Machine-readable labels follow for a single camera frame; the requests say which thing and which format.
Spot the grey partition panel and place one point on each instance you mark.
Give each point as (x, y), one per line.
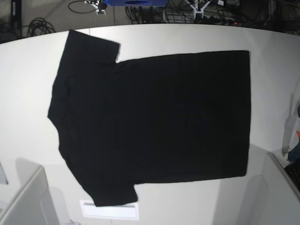
(32, 204)
(272, 197)

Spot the orange and teal tool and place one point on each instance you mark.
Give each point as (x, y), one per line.
(294, 154)

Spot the blue box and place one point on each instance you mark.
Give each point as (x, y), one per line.
(123, 3)

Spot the black power strip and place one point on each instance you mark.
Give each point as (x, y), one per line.
(215, 21)

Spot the grey partition panel left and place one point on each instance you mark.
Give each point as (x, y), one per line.
(32, 204)

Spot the white table label plate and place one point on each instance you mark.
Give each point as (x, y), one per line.
(121, 212)

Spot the grey partition panel right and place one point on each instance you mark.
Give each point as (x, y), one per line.
(272, 197)

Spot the black keyboard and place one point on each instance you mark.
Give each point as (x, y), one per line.
(293, 170)

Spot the black T-shirt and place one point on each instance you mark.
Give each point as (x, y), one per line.
(164, 119)

